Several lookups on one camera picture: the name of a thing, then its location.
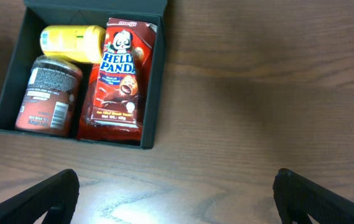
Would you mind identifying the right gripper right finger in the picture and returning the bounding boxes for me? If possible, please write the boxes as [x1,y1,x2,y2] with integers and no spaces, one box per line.
[272,168,354,224]

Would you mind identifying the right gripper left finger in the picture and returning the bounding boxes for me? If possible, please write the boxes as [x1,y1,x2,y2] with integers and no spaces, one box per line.
[0,169,80,223]

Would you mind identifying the yellow round container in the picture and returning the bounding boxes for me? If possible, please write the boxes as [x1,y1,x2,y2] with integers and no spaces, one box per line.
[40,25,106,63]

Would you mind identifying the red Hacks candy bag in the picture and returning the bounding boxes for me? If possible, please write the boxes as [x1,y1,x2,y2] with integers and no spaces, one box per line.
[77,64,145,141]

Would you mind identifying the black gift box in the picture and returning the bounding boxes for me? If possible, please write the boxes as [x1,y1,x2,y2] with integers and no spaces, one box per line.
[0,0,169,150]

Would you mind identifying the red Pringles can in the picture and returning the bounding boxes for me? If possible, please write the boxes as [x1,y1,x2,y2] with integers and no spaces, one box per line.
[15,55,83,137]

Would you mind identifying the red Hello Panda box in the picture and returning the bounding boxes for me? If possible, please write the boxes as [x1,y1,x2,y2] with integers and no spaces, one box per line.
[90,17,157,129]

